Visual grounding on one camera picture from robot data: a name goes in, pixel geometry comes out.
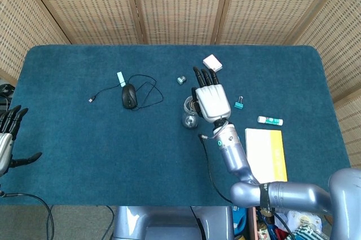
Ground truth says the black mouse usb cable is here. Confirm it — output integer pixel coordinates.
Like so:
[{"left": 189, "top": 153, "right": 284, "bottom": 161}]
[{"left": 88, "top": 74, "right": 165, "bottom": 112}]

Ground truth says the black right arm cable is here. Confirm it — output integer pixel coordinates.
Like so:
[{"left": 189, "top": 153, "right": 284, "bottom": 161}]
[{"left": 198, "top": 134, "right": 235, "bottom": 205}]

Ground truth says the left silver and black robot hand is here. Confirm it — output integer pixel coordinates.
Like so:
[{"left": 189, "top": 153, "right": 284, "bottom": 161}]
[{"left": 0, "top": 104, "right": 43, "bottom": 177}]

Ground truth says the black computer mouse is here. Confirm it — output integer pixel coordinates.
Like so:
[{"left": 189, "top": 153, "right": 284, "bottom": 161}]
[{"left": 121, "top": 83, "right": 138, "bottom": 109}]

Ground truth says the right silver and black robot hand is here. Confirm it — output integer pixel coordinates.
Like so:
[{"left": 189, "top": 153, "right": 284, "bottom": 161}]
[{"left": 191, "top": 66, "right": 232, "bottom": 124}]

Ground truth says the blue felt table cloth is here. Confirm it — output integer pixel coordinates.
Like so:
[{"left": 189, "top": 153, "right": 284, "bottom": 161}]
[{"left": 0, "top": 45, "right": 352, "bottom": 207}]

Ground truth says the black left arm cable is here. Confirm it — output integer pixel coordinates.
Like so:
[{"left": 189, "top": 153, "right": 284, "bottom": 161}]
[{"left": 0, "top": 190, "right": 55, "bottom": 240}]

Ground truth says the white and yellow booklet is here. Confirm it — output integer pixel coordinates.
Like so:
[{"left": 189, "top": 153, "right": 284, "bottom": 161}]
[{"left": 244, "top": 127, "right": 289, "bottom": 185}]

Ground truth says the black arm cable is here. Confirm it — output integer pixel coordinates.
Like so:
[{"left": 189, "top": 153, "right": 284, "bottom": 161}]
[
  {"left": 0, "top": 190, "right": 55, "bottom": 240},
  {"left": 198, "top": 134, "right": 235, "bottom": 205}
]

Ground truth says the dark cable clutter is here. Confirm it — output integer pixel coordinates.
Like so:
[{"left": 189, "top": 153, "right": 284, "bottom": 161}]
[{"left": 0, "top": 83, "right": 14, "bottom": 106}]

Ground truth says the silver robot torso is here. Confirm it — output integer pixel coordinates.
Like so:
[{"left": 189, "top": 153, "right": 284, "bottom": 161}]
[{"left": 112, "top": 206, "right": 235, "bottom": 240}]

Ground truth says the small white square box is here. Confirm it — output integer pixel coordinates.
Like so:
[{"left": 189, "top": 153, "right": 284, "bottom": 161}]
[{"left": 202, "top": 54, "right": 223, "bottom": 73}]

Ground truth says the white and green glue stick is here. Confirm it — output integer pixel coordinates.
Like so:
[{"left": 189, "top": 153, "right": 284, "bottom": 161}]
[{"left": 257, "top": 115, "right": 284, "bottom": 126}]

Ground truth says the woven rattan folding screen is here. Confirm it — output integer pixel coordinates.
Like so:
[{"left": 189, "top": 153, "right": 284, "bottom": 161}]
[{"left": 0, "top": 0, "right": 361, "bottom": 165}]

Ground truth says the clear plastic round container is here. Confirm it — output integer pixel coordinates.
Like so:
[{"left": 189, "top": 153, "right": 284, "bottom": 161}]
[{"left": 180, "top": 95, "right": 202, "bottom": 130}]

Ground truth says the black floor cable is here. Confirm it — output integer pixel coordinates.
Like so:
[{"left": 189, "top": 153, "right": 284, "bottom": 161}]
[{"left": 100, "top": 205, "right": 116, "bottom": 240}]

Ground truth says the box of assorted packages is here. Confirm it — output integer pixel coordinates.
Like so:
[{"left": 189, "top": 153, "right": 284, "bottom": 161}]
[{"left": 232, "top": 205, "right": 334, "bottom": 240}]

